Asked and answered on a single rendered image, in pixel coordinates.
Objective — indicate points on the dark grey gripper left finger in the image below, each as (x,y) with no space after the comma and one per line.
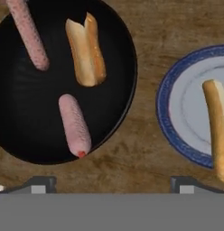
(41,183)

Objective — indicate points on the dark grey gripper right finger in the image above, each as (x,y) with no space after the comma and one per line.
(184,183)

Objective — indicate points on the short pink sausage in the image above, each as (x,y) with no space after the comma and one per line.
(74,124)

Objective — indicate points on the black bowl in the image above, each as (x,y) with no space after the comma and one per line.
(26,114)

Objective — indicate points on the white plate with blue rim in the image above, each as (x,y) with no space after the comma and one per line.
(183,102)

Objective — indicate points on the split golden hot dog bun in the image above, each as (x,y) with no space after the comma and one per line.
(85,51)

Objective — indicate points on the long pink sausage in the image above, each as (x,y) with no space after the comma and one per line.
(29,39)

